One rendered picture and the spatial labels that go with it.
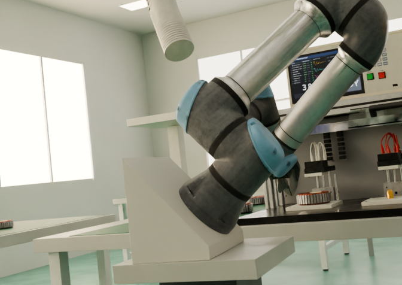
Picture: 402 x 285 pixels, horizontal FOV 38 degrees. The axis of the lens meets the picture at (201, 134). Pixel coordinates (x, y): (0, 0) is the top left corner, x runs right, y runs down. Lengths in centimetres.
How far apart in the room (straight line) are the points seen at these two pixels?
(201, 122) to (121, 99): 784
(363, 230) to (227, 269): 59
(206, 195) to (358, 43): 49
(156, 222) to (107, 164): 738
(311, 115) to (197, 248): 46
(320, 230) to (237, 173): 50
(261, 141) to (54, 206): 650
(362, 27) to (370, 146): 84
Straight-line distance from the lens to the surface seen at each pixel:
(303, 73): 211
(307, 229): 171
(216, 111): 129
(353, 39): 141
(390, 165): 195
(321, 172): 198
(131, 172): 125
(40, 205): 748
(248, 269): 116
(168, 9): 319
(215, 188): 127
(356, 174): 218
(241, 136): 127
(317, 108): 144
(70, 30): 842
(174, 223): 122
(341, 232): 169
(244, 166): 126
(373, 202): 185
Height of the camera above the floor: 93
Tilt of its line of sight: 4 degrees up
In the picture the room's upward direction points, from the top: 6 degrees counter-clockwise
